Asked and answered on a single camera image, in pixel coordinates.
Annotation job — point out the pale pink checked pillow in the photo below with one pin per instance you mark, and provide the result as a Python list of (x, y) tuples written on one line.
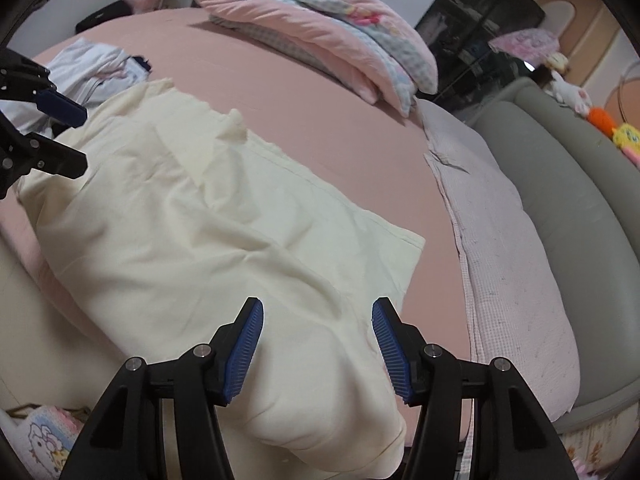
[(515, 285), (450, 125)]

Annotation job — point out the bed with pink sheet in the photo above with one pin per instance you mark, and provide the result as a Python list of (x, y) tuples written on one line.
[(325, 120)]

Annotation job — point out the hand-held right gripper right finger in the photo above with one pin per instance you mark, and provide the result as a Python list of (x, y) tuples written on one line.
[(392, 345)]

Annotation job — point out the black bag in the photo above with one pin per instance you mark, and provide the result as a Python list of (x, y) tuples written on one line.
[(105, 12)]

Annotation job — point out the grey padded headboard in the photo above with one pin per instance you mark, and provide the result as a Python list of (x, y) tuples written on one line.
[(575, 200)]

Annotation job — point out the cream shirt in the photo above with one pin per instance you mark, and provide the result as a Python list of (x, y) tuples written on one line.
[(200, 235)]

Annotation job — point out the white rabbit plush toy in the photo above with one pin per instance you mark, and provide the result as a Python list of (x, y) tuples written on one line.
[(570, 92)]

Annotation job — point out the white garment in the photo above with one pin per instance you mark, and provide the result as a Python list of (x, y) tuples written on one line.
[(90, 67)]

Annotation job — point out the black cabinet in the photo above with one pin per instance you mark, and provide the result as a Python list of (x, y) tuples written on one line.
[(475, 25)]

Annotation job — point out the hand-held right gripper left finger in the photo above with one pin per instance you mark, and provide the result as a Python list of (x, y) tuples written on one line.
[(245, 345)]

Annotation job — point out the navy garment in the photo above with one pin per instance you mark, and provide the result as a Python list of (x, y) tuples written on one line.
[(142, 62)]

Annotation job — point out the small cream plush toy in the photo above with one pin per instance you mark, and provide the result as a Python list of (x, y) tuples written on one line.
[(557, 62)]

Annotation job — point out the orange carrot plush toy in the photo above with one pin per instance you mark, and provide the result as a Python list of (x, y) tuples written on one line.
[(602, 121)]

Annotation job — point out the folded pink quilt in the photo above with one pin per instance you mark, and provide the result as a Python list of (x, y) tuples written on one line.
[(300, 15)]

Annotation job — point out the yellow plush toy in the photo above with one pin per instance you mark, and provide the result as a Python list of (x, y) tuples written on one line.
[(627, 140)]

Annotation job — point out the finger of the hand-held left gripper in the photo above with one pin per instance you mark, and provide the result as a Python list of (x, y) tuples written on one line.
[(60, 107), (50, 157)]

